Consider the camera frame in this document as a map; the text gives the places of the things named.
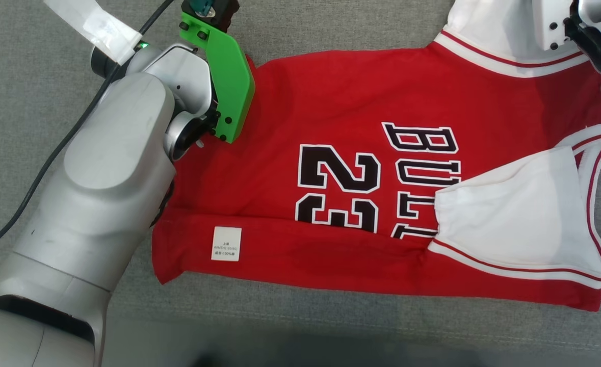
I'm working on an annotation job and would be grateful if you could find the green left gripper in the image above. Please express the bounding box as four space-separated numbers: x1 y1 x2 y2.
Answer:
179 11 256 145

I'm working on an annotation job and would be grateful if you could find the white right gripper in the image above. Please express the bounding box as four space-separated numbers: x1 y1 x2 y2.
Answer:
532 0 577 51

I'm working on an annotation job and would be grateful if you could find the red Bulls basketball jersey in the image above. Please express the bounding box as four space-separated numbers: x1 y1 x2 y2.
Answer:
151 0 601 312

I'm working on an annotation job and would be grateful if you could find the plain white cable tag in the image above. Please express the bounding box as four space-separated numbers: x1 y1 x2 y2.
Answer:
42 0 143 66

